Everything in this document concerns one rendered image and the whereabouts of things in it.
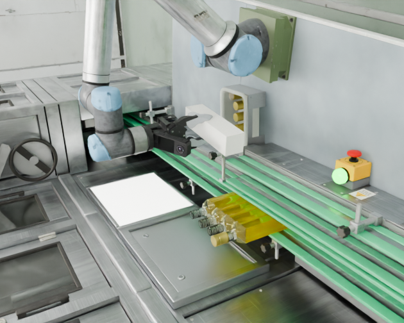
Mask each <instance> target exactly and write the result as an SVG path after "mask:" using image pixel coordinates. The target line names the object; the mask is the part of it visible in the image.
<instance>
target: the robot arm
mask: <svg viewBox="0 0 404 323"><path fill-rule="evenodd" d="M153 1H155V2H156V3H157V4H158V5H159V6H161V7H162V8H163V9H164V10H165V11H166V12H167V13H168V14H169V15H170V16H171V17H173V18H174V19H175V20H176V21H178V22H179V23H180V24H181V25H182V26H183V27H184V28H185V29H186V30H187V31H189V32H190V33H191V34H192V36H191V39H190V52H191V57H192V60H193V62H194V65H195V66H196V67H198V68H205V67H215V68H216V69H219V70H223V71H225V72H228V73H230V74H233V75H234V76H240V77H244V76H249V75H250V74H252V73H253V72H255V71H256V69H257V68H258V66H259V65H261V64H262V63H264V61H265V59H266V58H267V55H268V52H269V35H268V32H267V28H266V26H265V24H264V23H263V22H262V21H261V20H260V19H257V18H254V19H247V20H245V21H243V22H241V23H239V24H236V23H234V22H233V21H224V20H223V19H222V18H221V17H220V16H219V15H218V14H217V13H216V12H215V11H214V10H213V9H212V8H211V7H210V6H209V5H208V4H206V3H205V2H204V0H153ZM114 16H115V0H86V14H85V39H84V52H83V77H82V86H81V87H80V89H79V91H78V98H79V100H80V103H81V105H82V106H83V107H84V108H85V109H87V110H88V111H89V112H90V113H91V114H92V115H93V116H94V123H95V129H96V134H93V135H90V136H89V137H88V149H89V152H90V155H91V157H92V159H93V160H94V161H95V162H102V161H107V160H113V159H116V158H122V157H125V156H131V155H137V154H139V153H144V152H146V151H151V150H153V148H157V149H160V150H163V151H166V152H169V153H173V154H176V155H178V156H182V157H184V158H186V157H187V156H188V155H189V154H191V149H195V148H197V147H199V146H201V145H203V144H205V143H207V141H205V140H204V139H203V138H200V137H198V138H196V137H194V136H187V138H185V132H186V131H187V128H185V127H184V126H188V127H189V128H194V127H195V126H196V125H197V124H200V123H203V122H204V121H208V120H210V119H211V118H212V117H213V116H212V115H209V114H199V113H196V112H190V113H188V115H186V116H182V117H180V118H179V119H178V120H176V119H175V118H176V116H175V115H173V114H172V115H166V116H162V117H157V123H153V124H146V125H143V126H137V127H132V128H127V129H124V122H123V115H122V99H121V93H120V90H119V89H118V88H116V87H109V84H110V68H111V59H112V42H113V33H114ZM170 116H171V118H167V119H165V118H164V117H170ZM168 119H169V120H168ZM172 119H174V120H172ZM167 120H168V121H167Z"/></svg>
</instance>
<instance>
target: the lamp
mask: <svg viewBox="0 0 404 323"><path fill-rule="evenodd" d="M332 178H333V180H334V181H335V182H336V183H338V184H343V183H347V182H348V181H349V172H348V171H347V169H345V168H344V167H341V168H338V169H336V170H334V172H333V174H332Z"/></svg>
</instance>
